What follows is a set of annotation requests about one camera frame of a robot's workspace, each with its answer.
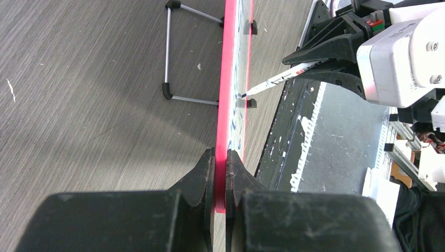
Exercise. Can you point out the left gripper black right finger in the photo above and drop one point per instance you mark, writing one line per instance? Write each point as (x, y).
(261, 220)

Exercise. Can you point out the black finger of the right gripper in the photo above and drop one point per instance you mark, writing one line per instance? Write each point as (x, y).
(344, 74)
(339, 39)

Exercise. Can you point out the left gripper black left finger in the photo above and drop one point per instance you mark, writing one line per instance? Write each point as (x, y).
(179, 218)

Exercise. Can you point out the white marker blue cap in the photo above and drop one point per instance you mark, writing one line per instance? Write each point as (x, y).
(283, 77)

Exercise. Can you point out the white whiteboard pink rim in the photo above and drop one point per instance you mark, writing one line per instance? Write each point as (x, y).
(234, 81)

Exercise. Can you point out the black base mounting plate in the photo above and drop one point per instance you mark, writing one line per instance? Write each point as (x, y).
(287, 146)

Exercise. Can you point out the black board stop right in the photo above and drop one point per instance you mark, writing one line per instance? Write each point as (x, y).
(254, 27)

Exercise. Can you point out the black board stop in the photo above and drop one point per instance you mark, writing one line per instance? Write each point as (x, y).
(254, 27)
(251, 103)

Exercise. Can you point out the black board stop left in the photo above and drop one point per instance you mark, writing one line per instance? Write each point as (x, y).
(251, 103)

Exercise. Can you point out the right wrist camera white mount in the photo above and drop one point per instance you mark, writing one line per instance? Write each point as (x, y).
(402, 64)

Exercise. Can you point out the metal wire board stand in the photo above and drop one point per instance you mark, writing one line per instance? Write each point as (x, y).
(193, 44)

